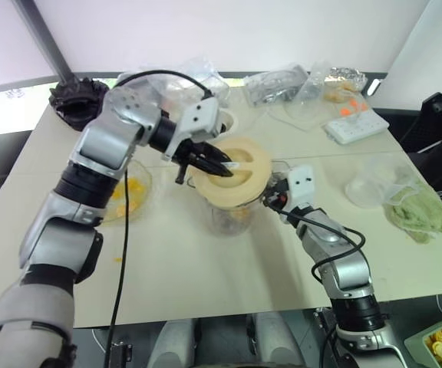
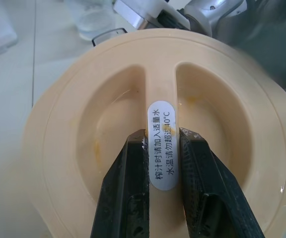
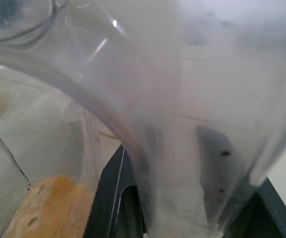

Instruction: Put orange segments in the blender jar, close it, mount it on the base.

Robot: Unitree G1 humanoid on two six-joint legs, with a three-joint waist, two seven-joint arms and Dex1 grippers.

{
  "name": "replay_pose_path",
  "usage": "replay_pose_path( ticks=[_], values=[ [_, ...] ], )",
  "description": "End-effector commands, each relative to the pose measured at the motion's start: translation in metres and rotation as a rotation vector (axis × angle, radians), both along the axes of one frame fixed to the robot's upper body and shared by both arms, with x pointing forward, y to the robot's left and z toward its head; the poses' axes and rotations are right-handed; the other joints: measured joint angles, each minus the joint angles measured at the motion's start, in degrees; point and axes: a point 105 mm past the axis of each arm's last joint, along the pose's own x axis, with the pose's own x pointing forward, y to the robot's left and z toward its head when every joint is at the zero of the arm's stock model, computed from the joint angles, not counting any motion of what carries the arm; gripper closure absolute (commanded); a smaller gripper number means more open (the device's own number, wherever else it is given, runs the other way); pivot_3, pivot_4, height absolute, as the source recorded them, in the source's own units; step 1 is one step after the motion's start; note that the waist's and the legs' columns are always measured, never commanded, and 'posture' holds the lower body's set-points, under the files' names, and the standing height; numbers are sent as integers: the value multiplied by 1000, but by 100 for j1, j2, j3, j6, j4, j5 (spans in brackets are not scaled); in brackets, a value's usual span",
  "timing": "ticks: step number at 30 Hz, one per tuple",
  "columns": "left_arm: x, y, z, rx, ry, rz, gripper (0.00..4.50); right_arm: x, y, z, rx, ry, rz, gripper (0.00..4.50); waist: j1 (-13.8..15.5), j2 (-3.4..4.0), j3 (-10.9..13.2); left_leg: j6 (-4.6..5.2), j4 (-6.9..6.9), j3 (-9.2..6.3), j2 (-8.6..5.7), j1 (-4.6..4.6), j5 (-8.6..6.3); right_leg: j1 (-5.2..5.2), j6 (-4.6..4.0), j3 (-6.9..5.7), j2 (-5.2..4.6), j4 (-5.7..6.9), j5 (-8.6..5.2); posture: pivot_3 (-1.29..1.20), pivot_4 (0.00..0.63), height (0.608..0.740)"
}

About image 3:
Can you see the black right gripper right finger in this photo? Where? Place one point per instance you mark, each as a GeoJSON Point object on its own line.
{"type": "Point", "coordinates": [274, 215]}

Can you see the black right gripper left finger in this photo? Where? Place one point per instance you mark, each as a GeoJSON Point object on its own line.
{"type": "Point", "coordinates": [113, 198]}

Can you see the peeled orange segments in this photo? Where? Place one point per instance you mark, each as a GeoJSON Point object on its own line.
{"type": "Point", "coordinates": [56, 210]}

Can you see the clear ribbed glass plate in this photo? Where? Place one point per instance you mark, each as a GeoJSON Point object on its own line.
{"type": "Point", "coordinates": [46, 129]}

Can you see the clear blender jar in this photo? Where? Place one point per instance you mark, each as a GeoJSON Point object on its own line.
{"type": "Point", "coordinates": [182, 74]}

